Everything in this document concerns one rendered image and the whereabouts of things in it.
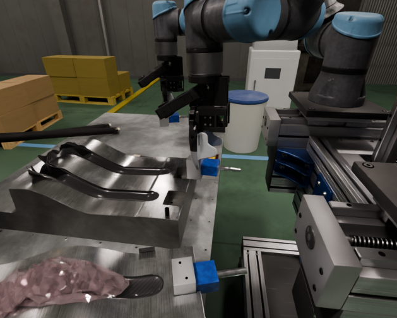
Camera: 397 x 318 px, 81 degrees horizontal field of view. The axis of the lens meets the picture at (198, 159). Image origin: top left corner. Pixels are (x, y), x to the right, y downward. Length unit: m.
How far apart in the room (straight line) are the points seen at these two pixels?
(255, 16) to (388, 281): 0.38
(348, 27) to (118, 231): 0.75
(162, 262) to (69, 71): 4.56
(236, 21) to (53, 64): 4.73
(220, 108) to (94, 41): 6.92
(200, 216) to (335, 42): 0.58
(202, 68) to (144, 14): 6.32
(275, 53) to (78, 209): 3.17
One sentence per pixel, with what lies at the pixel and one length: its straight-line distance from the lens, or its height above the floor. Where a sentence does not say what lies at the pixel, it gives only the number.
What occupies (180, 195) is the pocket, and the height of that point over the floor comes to 0.88.
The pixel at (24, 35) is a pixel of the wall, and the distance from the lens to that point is 8.44.
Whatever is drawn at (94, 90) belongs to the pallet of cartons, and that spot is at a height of 0.25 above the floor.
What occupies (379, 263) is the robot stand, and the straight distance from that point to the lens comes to 0.38.
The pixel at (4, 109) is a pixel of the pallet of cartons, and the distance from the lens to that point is 3.43.
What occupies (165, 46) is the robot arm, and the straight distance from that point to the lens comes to 0.83.
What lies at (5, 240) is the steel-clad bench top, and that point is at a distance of 0.73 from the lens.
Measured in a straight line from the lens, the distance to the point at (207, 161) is 0.58.
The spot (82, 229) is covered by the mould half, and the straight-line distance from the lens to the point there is 0.62.
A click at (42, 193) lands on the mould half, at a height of 0.93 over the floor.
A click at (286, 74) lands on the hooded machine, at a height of 0.68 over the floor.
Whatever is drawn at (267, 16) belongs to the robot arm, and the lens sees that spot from 0.41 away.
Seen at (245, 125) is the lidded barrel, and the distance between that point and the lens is 2.50.
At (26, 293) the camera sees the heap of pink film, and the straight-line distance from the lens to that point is 0.45.
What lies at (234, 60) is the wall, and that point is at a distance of 6.49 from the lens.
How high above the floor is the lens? 1.24
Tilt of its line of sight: 30 degrees down
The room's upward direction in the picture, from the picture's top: straight up
